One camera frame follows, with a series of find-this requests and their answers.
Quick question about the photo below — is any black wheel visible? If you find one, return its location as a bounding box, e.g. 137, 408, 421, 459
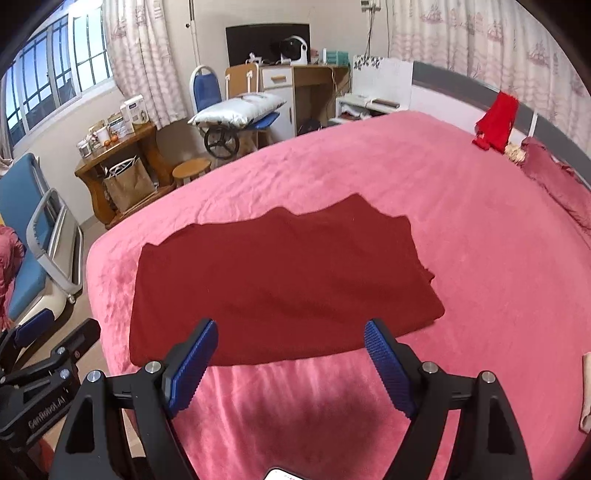
204, 125, 239, 161

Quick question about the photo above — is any white pillow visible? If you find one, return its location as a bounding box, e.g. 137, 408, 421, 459
188, 92, 286, 129

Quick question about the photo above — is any white nightstand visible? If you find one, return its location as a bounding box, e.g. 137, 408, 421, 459
329, 55, 414, 126

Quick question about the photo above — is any blue chair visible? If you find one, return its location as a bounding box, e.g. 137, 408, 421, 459
189, 65, 283, 130

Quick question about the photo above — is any window with frames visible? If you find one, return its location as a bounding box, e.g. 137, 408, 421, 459
1, 1, 112, 149

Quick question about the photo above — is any red cloth on headboard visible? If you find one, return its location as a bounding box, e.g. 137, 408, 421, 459
472, 92, 519, 153

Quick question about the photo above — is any grey bed headboard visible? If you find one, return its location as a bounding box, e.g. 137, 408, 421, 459
412, 62, 590, 183

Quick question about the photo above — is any round wooden stool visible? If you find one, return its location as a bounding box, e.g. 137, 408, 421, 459
172, 157, 211, 187

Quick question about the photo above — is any right patterned curtain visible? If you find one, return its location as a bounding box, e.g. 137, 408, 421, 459
390, 0, 590, 153

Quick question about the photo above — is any white fan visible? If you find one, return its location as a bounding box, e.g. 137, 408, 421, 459
279, 35, 308, 65

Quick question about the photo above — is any brown paper bag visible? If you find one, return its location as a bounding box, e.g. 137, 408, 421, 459
104, 156, 156, 212

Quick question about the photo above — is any dark red sweater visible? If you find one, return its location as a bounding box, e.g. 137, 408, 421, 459
129, 194, 445, 366

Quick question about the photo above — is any blue hospital bed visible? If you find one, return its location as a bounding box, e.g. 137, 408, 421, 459
1, 153, 83, 325

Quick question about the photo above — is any white cabinet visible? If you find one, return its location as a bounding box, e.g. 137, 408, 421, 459
257, 65, 297, 144

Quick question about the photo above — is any pink bed blanket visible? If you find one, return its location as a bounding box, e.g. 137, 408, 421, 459
86, 112, 590, 479

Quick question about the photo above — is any patterned curtain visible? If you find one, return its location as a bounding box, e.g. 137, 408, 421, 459
102, 0, 187, 128
390, 0, 590, 153

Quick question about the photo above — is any dark pink pillow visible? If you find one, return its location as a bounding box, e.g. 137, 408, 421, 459
521, 137, 590, 232

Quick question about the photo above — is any black monitor screen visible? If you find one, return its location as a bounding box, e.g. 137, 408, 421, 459
225, 23, 311, 66

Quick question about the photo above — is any left patterned curtain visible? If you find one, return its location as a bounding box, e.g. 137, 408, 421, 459
102, 0, 187, 128

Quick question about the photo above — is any wooden side table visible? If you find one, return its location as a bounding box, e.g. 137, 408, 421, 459
75, 122, 175, 229

